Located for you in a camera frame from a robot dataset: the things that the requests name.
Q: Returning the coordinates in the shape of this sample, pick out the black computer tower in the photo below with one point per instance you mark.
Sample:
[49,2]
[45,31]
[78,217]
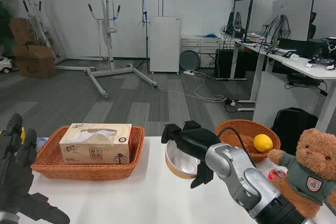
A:
[224,62]

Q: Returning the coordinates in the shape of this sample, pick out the brown teddy bear green sweater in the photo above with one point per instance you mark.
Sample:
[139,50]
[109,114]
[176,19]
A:
[312,161]

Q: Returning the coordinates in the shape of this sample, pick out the black desktop box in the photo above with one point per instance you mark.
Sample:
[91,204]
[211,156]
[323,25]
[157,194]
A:
[302,47]

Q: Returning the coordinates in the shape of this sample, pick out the white office desk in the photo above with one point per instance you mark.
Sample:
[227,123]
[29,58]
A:
[258,58]
[302,68]

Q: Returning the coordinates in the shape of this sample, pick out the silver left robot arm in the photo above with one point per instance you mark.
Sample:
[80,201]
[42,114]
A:
[8,217]

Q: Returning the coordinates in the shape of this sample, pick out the rectangular wicker basket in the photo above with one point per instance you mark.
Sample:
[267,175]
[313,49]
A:
[86,171]

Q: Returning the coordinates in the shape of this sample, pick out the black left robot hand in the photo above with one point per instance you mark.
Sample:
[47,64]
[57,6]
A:
[13,176]

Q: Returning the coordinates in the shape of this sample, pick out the white air purifier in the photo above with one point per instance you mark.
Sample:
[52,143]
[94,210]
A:
[165,45]

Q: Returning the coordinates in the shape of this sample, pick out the blue flat item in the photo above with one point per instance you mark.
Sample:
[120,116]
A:
[42,142]

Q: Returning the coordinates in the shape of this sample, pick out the green potted plant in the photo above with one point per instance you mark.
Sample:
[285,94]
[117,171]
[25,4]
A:
[5,19]

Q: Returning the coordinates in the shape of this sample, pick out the yellow lemon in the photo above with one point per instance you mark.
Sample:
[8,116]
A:
[263,143]

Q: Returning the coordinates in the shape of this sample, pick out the white patient lift frame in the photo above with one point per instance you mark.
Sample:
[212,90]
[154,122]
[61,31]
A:
[106,24]

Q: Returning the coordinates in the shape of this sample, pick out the round wicker basket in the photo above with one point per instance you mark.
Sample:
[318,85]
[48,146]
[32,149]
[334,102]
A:
[236,132]

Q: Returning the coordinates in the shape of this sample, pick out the black tripod stand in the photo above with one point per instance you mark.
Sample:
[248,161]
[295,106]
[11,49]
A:
[146,37]

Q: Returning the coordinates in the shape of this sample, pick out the orange and white plastic bowl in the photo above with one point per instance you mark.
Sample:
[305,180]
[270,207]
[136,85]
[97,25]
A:
[181,165]

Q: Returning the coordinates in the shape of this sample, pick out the round grey tray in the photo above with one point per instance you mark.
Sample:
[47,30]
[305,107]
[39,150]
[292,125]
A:
[189,60]

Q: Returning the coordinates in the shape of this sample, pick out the red soda can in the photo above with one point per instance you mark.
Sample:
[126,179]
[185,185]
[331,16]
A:
[275,174]

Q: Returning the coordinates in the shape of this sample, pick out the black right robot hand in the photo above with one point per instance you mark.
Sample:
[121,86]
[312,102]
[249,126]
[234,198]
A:
[193,140]

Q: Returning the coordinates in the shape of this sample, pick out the black backpack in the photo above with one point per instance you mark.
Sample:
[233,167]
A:
[294,127]

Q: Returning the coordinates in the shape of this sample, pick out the white power strip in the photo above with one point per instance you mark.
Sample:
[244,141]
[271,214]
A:
[189,72]

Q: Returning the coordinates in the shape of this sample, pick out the beige tissue box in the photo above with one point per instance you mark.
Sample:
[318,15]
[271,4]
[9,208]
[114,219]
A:
[94,150]

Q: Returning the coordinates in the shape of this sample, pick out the white drawer cabinet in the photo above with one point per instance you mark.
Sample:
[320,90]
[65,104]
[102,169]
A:
[199,44]

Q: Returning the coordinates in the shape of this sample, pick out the white toy car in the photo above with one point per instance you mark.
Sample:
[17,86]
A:
[5,64]

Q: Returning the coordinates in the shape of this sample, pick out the brown cardboard boxes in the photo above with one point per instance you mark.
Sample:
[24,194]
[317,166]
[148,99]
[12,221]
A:
[35,61]

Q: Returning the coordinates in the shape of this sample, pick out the black computer monitor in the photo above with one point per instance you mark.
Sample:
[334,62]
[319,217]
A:
[232,23]

